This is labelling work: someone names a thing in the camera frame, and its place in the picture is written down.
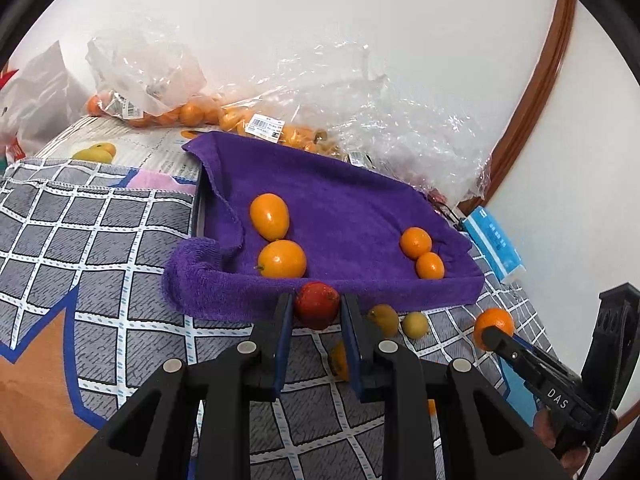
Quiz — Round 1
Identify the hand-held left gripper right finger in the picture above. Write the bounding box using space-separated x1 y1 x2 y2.
340 292 566 480

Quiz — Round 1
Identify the brown wooden door frame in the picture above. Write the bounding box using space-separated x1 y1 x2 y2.
457 0 577 216

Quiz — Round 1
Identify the white plastic bag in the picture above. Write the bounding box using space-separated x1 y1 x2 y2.
0 40 91 158

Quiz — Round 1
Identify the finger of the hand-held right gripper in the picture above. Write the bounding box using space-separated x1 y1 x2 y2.
481 326 576 386

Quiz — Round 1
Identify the person's right hand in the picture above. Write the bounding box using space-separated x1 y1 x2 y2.
532 407 593 471

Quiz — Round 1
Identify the blue tissue box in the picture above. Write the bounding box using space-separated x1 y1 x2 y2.
461 205 527 285

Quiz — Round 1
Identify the yellow-green jujube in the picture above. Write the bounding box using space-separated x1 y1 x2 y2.
402 311 431 339
366 304 401 338

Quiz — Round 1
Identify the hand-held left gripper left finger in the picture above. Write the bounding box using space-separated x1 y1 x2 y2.
57 292 296 480

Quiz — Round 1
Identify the clear bag of mandarins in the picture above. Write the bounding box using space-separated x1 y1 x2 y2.
85 25 223 128

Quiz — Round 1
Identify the clear bag of kumquats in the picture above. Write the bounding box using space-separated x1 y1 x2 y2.
217 80 346 156

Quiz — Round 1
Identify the grey checked star blanket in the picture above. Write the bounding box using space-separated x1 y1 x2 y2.
0 157 563 480

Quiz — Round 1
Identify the small red tomato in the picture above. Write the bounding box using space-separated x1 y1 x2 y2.
293 281 342 331

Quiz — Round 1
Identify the purple towel-covered tray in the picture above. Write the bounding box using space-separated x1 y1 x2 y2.
161 131 486 322

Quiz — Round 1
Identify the smooth orange kumquat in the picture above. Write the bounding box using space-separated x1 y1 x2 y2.
257 239 308 279
330 341 351 382
249 193 291 242

